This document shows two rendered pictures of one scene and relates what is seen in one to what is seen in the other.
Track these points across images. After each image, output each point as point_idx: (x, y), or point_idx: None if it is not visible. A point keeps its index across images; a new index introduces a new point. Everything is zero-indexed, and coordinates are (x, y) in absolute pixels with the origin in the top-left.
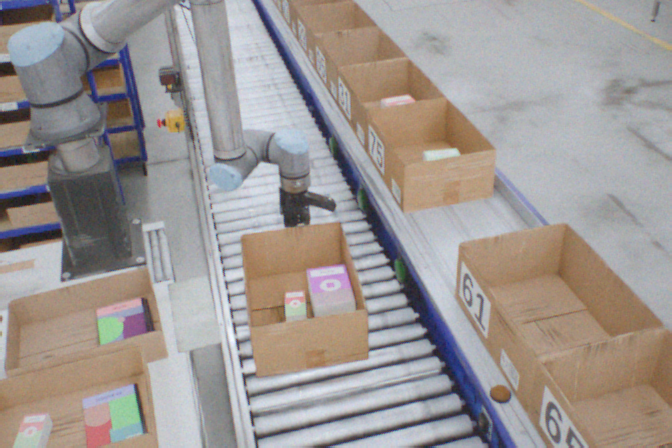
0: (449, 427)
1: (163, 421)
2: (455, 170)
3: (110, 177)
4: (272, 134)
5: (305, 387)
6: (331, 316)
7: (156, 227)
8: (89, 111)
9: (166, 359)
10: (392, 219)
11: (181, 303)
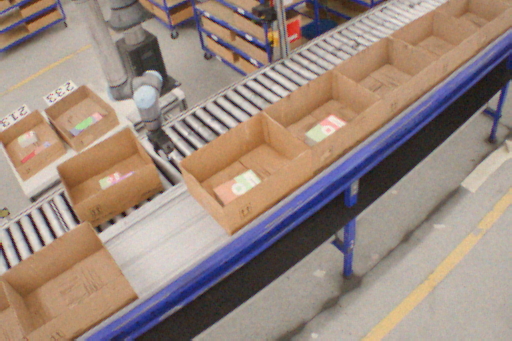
0: None
1: (42, 172)
2: (203, 195)
3: (130, 55)
4: (146, 85)
5: (65, 212)
6: (66, 193)
7: (176, 93)
8: (125, 18)
9: (76, 153)
10: (174, 188)
11: None
